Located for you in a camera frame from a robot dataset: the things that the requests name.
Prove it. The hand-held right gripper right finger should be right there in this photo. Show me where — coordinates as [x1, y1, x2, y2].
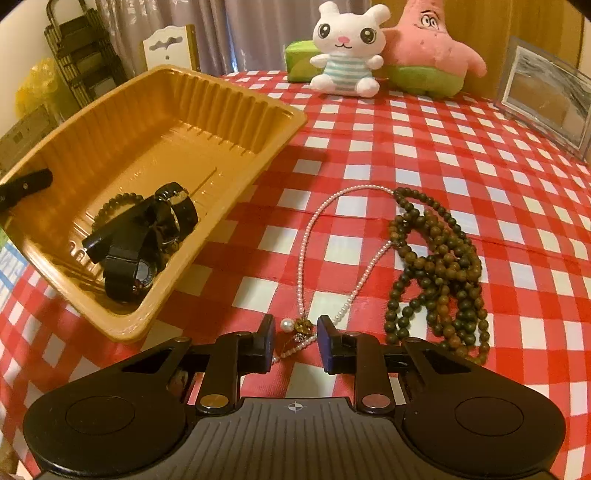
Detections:
[318, 315, 476, 416]

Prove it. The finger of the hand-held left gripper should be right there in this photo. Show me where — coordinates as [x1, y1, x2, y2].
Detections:
[0, 168, 54, 214]

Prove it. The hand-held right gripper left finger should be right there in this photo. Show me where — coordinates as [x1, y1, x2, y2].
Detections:
[117, 314, 278, 416]

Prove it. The pearl necklace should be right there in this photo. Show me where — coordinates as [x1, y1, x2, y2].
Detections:
[272, 185, 402, 363]

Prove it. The black bead bracelet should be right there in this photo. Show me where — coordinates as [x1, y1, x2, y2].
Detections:
[91, 191, 182, 268]

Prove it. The orange plastic tray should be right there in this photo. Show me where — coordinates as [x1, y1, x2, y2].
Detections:
[0, 65, 308, 343]

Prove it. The black watch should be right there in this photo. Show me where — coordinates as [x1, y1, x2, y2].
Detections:
[102, 244, 158, 304]
[83, 181, 200, 265]

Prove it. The brown bead necklace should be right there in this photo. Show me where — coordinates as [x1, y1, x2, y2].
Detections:
[384, 186, 491, 365]

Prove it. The cardboard box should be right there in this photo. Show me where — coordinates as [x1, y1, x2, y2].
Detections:
[0, 104, 61, 174]

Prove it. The yellow plastic bag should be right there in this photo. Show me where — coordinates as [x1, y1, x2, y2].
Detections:
[16, 58, 61, 121]

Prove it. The black folding rack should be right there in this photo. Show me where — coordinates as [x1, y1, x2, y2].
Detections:
[44, 0, 127, 109]

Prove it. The white wooden chair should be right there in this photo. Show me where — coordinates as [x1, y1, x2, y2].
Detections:
[140, 24, 201, 73]

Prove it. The red checkered tablecloth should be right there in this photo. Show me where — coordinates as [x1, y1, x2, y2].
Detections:
[0, 69, 591, 462]

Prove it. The grey curtain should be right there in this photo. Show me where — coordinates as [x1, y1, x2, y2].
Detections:
[95, 0, 333, 77]

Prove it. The white bunny plush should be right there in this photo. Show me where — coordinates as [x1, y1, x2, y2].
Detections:
[308, 1, 387, 97]

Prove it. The green tissue box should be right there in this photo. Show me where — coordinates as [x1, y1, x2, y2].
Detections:
[284, 39, 324, 84]

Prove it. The pink starfish plush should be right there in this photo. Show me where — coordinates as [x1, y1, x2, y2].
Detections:
[381, 0, 488, 99]

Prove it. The picture frame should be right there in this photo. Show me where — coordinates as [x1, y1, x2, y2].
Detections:
[494, 37, 591, 160]

